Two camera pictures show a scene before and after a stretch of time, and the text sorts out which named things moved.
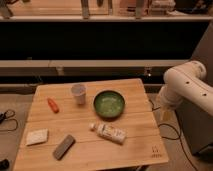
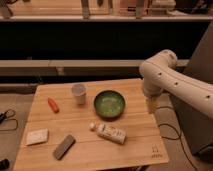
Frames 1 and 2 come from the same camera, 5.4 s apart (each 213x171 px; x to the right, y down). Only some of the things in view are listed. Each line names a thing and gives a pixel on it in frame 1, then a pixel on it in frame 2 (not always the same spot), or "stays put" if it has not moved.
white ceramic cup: (79, 91) stays put
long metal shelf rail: (96, 67) stays put
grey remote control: (64, 147) stays put
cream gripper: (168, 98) → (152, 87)
